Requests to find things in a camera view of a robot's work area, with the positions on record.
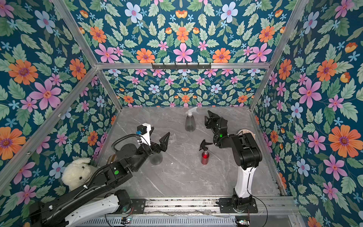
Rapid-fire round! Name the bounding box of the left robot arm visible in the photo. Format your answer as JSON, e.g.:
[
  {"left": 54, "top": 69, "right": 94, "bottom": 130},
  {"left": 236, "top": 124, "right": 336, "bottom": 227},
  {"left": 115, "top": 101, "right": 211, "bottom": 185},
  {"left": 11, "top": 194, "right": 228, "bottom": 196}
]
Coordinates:
[{"left": 29, "top": 133, "right": 170, "bottom": 227}]

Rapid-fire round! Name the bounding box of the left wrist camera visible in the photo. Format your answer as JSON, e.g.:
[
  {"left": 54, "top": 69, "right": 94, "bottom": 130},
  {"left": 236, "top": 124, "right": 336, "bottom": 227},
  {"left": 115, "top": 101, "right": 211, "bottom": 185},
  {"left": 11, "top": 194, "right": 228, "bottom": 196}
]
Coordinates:
[{"left": 137, "top": 123, "right": 152, "bottom": 146}]

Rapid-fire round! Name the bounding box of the pink round clock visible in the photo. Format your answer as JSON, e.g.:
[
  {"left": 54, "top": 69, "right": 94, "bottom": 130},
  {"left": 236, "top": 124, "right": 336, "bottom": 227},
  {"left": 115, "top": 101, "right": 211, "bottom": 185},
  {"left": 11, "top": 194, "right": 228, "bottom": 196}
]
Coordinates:
[{"left": 237, "top": 129, "right": 255, "bottom": 137}]

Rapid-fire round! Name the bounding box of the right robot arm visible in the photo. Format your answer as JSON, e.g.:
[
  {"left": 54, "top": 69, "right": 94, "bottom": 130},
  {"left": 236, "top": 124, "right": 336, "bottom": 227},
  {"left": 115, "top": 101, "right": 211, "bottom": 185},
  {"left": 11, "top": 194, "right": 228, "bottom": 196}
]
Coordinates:
[{"left": 204, "top": 111, "right": 262, "bottom": 212}]

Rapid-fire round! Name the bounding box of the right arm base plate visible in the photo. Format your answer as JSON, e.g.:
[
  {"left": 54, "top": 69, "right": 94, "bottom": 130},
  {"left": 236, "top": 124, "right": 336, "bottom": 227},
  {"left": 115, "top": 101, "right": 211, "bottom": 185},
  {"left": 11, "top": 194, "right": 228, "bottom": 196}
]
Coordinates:
[{"left": 216, "top": 197, "right": 258, "bottom": 214}]

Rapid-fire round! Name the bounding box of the smoky spray bottle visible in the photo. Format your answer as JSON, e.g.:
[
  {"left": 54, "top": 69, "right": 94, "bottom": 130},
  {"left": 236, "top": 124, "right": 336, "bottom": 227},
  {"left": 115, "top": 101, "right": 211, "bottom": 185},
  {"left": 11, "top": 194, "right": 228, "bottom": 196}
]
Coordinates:
[
  {"left": 149, "top": 153, "right": 163, "bottom": 166},
  {"left": 185, "top": 113, "right": 196, "bottom": 132}
]

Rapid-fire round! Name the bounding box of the white plush dog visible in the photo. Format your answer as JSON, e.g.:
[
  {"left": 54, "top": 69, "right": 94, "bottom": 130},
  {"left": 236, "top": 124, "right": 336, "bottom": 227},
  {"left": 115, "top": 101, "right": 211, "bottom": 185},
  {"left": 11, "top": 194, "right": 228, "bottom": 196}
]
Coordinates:
[{"left": 62, "top": 158, "right": 98, "bottom": 191}]

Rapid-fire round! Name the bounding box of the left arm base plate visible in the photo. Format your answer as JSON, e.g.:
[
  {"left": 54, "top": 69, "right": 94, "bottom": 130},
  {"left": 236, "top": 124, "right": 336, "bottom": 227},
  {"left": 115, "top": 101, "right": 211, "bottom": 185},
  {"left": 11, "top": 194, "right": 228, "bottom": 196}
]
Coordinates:
[{"left": 117, "top": 199, "right": 146, "bottom": 215}]

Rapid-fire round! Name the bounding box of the red can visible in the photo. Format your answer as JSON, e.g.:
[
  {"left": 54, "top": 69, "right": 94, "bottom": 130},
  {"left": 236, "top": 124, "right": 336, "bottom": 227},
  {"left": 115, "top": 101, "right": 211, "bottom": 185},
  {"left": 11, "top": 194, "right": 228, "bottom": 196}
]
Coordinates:
[{"left": 201, "top": 151, "right": 209, "bottom": 165}]

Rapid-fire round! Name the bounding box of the black hook rail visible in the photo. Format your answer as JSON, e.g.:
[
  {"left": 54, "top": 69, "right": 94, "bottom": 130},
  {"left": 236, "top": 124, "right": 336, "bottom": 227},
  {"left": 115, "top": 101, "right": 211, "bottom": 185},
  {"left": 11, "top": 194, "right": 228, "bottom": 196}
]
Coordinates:
[{"left": 151, "top": 63, "right": 212, "bottom": 70}]

